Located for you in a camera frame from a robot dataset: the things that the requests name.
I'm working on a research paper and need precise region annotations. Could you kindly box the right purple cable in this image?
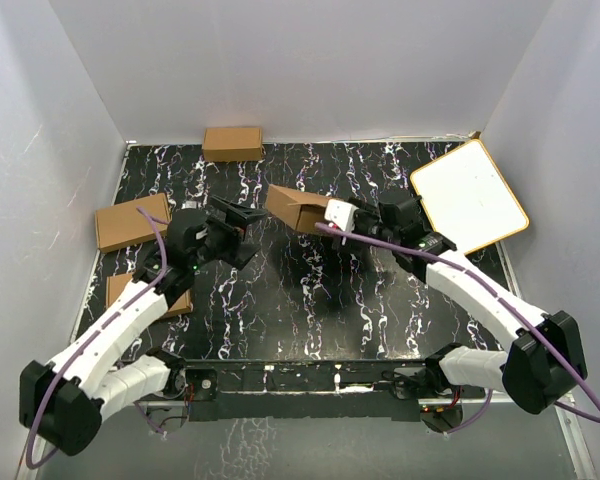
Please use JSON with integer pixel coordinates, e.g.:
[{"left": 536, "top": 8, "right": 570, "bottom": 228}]
[{"left": 314, "top": 222, "right": 600, "bottom": 434}]

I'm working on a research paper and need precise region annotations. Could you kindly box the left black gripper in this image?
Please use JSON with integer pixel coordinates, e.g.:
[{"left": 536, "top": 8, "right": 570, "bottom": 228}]
[{"left": 189, "top": 198, "right": 268, "bottom": 270}]

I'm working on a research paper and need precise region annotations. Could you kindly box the folded cardboard box front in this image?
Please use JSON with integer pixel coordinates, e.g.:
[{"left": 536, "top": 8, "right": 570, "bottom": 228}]
[{"left": 105, "top": 272, "right": 193, "bottom": 319}]

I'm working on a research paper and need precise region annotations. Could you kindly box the folded cardboard box back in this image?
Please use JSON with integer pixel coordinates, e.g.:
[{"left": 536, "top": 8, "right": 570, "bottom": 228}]
[{"left": 202, "top": 127, "right": 263, "bottom": 163}]

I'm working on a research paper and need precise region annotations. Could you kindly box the aluminium frame rail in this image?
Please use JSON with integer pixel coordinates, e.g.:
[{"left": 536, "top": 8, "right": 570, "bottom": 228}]
[{"left": 17, "top": 249, "right": 599, "bottom": 480}]

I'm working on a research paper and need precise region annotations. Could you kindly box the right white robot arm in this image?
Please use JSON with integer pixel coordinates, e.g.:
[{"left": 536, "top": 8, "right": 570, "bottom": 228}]
[{"left": 324, "top": 199, "right": 588, "bottom": 414}]

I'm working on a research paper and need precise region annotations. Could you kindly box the folded cardboard box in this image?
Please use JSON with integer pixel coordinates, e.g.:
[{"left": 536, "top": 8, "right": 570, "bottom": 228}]
[
  {"left": 202, "top": 127, "right": 263, "bottom": 163},
  {"left": 95, "top": 193, "right": 171, "bottom": 253},
  {"left": 105, "top": 272, "right": 193, "bottom": 319}
]

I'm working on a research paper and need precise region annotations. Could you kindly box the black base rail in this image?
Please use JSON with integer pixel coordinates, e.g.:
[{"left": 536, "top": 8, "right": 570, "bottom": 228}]
[{"left": 144, "top": 357, "right": 486, "bottom": 431}]

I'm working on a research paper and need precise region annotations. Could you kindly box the folded cardboard box left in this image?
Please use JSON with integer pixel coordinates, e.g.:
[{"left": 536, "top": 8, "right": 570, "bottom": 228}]
[{"left": 95, "top": 193, "right": 171, "bottom": 253}]

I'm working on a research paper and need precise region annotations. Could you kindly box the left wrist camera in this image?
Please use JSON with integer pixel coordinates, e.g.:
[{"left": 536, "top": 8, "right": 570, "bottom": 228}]
[{"left": 182, "top": 200, "right": 200, "bottom": 209}]

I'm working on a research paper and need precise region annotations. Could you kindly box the large cardboard box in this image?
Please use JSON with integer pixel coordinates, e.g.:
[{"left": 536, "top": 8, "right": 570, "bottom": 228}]
[{"left": 265, "top": 185, "right": 329, "bottom": 235}]

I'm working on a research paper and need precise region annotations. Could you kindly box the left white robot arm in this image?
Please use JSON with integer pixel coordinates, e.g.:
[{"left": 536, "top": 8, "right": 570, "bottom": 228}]
[{"left": 19, "top": 196, "right": 267, "bottom": 469}]

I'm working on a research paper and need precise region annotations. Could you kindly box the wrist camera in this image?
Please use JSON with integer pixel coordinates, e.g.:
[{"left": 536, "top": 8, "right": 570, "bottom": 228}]
[
  {"left": 324, "top": 199, "right": 359, "bottom": 233},
  {"left": 182, "top": 200, "right": 200, "bottom": 209}
]

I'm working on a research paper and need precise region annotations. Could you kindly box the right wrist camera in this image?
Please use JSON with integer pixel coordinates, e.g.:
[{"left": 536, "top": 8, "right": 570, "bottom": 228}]
[{"left": 324, "top": 199, "right": 359, "bottom": 233}]

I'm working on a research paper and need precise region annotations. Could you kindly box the white board yellow rim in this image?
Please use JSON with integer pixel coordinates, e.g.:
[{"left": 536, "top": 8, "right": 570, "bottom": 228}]
[{"left": 410, "top": 139, "right": 529, "bottom": 254}]

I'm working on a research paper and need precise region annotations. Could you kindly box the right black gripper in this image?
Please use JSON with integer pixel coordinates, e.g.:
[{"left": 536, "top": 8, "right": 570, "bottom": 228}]
[{"left": 333, "top": 203, "right": 400, "bottom": 254}]

